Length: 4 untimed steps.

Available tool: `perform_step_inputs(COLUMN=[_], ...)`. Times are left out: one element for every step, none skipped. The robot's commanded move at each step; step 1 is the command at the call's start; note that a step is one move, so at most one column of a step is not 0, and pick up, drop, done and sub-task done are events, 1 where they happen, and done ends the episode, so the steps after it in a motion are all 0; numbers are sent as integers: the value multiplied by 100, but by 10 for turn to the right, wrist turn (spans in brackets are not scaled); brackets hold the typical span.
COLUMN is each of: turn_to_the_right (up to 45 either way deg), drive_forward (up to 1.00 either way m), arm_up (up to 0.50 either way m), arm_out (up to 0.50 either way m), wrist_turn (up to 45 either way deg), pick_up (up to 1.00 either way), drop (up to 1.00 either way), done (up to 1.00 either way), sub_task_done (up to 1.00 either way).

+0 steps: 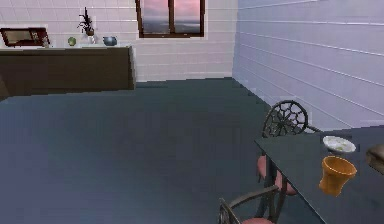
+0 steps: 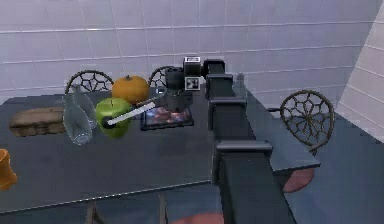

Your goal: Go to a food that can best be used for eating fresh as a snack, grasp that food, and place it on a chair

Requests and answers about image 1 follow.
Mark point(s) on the dark red microwave oven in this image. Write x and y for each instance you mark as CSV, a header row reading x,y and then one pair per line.
x,y
23,36

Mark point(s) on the small grey shaker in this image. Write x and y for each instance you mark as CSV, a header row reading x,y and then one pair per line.
x,y
45,41

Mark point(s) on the dark brown framed window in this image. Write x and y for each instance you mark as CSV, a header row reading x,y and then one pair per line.
x,y
170,18

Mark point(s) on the dark grey dining table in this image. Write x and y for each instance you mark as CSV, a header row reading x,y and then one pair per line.
x,y
300,166

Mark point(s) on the black round-back chair pink seat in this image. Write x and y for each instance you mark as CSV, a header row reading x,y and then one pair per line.
x,y
285,119
246,208

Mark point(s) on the dark house plant in pot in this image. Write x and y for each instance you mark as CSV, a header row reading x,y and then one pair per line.
x,y
87,25

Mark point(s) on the white plate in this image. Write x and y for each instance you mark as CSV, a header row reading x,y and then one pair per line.
x,y
338,144

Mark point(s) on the dark brown bread loaf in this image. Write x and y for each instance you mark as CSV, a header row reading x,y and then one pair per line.
x,y
376,157

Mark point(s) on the green apple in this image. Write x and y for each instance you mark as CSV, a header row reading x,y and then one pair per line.
x,y
71,41

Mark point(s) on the dark brown kitchen counter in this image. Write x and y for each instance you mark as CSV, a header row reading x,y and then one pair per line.
x,y
66,68

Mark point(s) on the orange cup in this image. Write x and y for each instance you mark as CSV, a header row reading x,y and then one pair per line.
x,y
336,175

